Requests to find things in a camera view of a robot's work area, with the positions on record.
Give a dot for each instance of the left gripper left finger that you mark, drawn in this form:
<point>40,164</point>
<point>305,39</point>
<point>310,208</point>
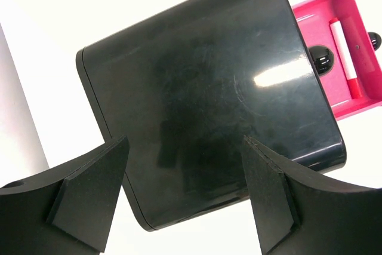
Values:
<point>67,209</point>

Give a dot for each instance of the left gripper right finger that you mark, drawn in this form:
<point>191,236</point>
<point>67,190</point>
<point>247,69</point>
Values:
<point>300,211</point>

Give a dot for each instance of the white marker red cap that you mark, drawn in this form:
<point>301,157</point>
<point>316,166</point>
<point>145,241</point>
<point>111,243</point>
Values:
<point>345,58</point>

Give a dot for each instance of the black drawer cabinet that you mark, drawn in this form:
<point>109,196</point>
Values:
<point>188,84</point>

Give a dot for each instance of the pink bottom drawer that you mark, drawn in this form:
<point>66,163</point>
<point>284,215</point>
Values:
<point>313,18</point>

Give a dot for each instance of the pink drawer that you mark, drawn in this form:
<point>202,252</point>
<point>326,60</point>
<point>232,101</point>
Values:
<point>323,59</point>
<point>313,18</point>

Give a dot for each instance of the pink middle drawer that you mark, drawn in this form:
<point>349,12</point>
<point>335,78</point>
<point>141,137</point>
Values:
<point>323,59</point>

